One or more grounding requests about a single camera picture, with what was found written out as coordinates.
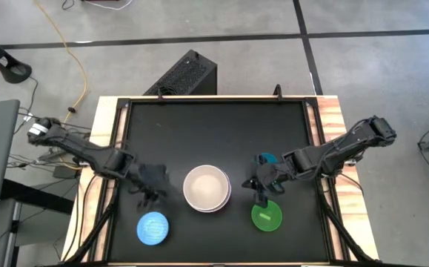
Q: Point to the black computer tower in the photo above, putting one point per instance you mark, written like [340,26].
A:
[188,76]

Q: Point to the black table mat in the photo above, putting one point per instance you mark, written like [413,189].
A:
[218,133]

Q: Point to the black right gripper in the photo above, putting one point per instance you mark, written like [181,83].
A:
[269,172]

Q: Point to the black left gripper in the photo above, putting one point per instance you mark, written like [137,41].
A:
[151,178]

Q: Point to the light blue upturned bowl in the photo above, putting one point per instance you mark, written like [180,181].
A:
[153,228]

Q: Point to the beige bowl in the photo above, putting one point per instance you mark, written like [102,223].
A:
[206,187]

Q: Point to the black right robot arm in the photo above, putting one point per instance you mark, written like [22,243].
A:
[332,153]

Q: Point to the green translucent bowl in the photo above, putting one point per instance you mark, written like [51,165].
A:
[269,219]

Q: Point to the black floor stand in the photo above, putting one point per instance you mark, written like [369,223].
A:
[4,63]

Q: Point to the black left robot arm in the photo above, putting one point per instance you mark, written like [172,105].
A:
[88,153]

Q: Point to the teal translucent bowl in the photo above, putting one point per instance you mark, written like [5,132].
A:
[270,158]

